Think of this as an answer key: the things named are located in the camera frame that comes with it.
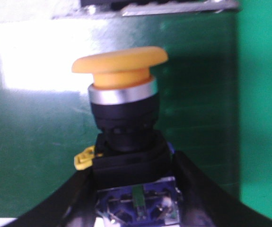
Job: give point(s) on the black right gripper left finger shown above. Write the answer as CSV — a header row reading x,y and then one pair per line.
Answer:
x,y
72,205

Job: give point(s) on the silver conveyor frame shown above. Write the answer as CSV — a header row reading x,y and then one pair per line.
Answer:
x,y
135,8

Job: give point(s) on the yellow mushroom push button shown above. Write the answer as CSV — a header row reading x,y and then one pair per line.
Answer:
x,y
131,160

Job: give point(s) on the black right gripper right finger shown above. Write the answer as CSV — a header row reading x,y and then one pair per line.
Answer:
x,y
205,204

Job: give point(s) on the green conveyor belt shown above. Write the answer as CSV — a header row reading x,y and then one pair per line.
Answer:
x,y
216,99

